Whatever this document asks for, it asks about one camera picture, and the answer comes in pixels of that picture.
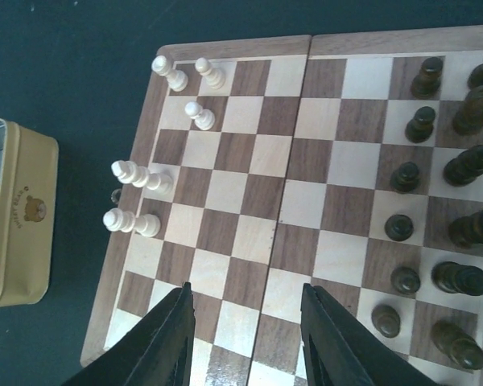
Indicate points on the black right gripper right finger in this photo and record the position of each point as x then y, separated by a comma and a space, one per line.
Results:
339, 350

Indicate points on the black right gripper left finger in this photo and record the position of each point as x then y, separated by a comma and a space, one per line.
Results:
156, 351

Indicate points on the white chess queen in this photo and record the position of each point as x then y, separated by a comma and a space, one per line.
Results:
117, 220

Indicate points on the white chess pawn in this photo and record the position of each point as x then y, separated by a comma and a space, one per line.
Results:
214, 77
204, 119

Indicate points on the white chess rook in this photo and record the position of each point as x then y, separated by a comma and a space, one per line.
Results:
177, 80

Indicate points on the dark chess pawn six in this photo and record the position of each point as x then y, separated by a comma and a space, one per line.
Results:
386, 320

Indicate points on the dark chess pawn five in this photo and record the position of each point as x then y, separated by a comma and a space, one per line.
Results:
405, 280

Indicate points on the dark chess bishop near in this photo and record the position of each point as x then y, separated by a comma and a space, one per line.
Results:
460, 347

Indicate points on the dark chess bishop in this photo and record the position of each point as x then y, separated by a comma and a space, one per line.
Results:
460, 347
465, 168

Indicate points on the dark chess king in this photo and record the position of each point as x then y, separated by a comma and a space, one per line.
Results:
454, 278

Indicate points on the dark chess pawn four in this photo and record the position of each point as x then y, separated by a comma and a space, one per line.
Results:
399, 227

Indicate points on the metal board clasp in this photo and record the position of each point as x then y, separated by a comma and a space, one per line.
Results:
115, 196

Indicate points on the dark chess pawn three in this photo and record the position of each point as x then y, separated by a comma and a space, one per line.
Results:
405, 178

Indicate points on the dark chess queen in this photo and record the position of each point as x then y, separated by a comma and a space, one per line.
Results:
467, 231

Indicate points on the wooden chess board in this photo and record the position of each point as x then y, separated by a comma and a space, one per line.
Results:
291, 186

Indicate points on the dark chess bishop far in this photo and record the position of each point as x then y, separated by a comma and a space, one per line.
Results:
465, 168

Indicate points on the dark chess pawn two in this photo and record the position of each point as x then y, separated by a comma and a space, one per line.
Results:
421, 125

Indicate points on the dark chess pawn one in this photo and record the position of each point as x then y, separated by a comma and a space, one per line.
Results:
427, 82

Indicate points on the dark chess knight far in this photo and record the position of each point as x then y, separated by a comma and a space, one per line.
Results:
469, 117

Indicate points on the yellow tin box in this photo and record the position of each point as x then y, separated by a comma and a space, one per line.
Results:
28, 176

